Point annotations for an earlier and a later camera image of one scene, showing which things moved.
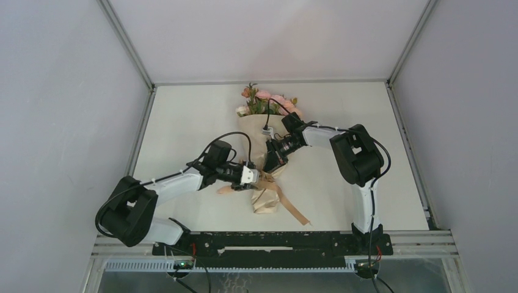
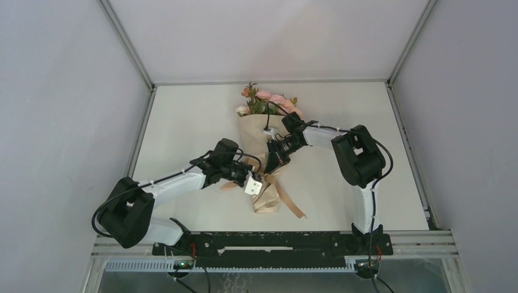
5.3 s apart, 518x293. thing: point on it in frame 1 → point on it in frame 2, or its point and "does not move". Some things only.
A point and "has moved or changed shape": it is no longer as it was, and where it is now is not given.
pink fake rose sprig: (254, 107) does not move
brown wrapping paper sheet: (257, 129) does not move
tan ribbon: (265, 180) has moved or changed shape
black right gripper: (275, 158) does not move
